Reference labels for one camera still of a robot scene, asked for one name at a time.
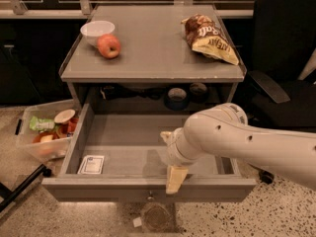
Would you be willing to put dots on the metal railing frame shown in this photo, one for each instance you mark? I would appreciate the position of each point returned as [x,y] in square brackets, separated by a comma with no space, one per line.
[49,0]

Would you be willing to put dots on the grey top drawer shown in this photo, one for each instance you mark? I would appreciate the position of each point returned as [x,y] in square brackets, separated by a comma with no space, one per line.
[135,163]

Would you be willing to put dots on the black tape roll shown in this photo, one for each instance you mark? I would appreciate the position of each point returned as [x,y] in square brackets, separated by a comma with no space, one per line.
[199,92]

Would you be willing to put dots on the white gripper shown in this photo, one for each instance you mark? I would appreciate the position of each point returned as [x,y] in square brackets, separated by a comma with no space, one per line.
[174,149]

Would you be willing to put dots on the blue tape roll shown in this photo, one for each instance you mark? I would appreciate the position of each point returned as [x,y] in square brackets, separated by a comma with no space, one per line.
[176,99]

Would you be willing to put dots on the black office chair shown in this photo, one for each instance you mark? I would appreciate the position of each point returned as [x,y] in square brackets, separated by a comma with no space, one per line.
[280,90]

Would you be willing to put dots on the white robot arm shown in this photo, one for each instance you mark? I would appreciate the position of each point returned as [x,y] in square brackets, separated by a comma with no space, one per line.
[224,131]

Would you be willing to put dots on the red apple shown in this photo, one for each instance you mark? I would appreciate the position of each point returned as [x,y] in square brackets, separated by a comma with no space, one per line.
[108,46]

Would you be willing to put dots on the brown yellow chip bag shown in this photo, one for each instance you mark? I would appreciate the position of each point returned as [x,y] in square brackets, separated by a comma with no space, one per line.
[204,36]

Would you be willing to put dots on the green snack packet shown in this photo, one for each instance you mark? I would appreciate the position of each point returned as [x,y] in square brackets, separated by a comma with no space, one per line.
[41,124]

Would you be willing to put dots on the white card packet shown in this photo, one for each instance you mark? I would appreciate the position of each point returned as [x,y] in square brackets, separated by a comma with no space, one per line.
[91,164]

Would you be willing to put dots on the white bowl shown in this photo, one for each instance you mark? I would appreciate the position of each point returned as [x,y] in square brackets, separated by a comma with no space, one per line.
[93,30]

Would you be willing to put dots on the black stand leg with wheel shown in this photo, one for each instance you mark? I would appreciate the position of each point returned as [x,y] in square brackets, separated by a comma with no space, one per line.
[8,196]

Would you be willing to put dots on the clear plastic storage bin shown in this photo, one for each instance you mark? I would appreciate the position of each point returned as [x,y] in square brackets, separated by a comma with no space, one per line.
[51,144]

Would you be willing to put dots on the round floor marker disc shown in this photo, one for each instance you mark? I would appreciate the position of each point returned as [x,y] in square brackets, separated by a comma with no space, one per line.
[153,217]

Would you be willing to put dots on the grey drawer cabinet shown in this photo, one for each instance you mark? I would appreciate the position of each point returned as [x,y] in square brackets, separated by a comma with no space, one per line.
[154,54]

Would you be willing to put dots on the small white dish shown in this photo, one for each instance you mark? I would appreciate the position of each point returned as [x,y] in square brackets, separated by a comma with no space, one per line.
[64,116]

